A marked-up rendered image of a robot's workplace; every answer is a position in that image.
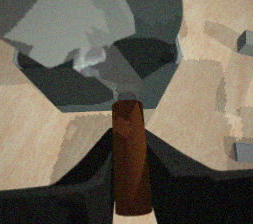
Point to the light grey flat bar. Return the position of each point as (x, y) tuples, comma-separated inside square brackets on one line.
[(243, 152)]

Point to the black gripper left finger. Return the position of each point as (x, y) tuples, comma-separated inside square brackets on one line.
[(84, 195)]

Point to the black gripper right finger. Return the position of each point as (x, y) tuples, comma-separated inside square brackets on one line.
[(185, 191)]

